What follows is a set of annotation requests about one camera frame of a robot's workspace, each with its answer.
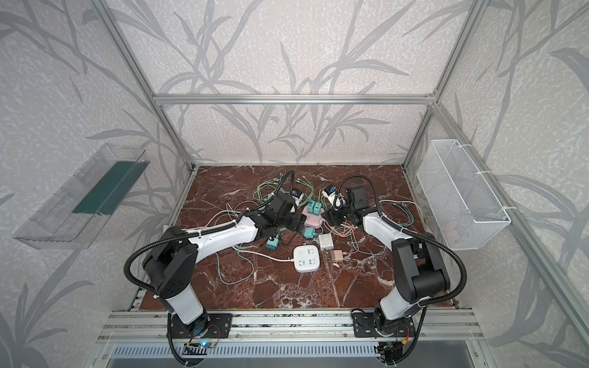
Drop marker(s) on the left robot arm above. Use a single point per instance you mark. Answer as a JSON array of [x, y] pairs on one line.
[[144, 268]]

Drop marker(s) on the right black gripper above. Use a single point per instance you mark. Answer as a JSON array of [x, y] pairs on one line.
[[340, 215]]

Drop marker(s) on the clear plastic wall tray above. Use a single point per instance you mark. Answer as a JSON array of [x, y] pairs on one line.
[[74, 216]]

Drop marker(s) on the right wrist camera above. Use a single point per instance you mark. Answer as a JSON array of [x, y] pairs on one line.
[[333, 196]]

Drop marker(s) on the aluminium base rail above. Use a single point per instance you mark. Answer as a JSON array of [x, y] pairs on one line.
[[249, 326]]

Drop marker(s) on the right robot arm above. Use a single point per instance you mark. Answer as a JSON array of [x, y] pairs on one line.
[[426, 272]]

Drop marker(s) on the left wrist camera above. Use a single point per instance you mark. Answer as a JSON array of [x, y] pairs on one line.
[[297, 194]]

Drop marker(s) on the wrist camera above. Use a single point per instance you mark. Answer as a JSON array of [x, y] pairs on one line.
[[333, 196], [297, 194]]

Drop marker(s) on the white power strip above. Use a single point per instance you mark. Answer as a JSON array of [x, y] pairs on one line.
[[306, 258]]

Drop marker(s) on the pink power strip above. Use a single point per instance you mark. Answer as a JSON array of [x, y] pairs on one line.
[[313, 221]]

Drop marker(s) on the white wire mesh basket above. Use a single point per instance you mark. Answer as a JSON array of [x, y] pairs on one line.
[[467, 211]]

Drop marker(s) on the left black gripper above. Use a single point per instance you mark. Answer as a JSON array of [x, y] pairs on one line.
[[294, 218]]

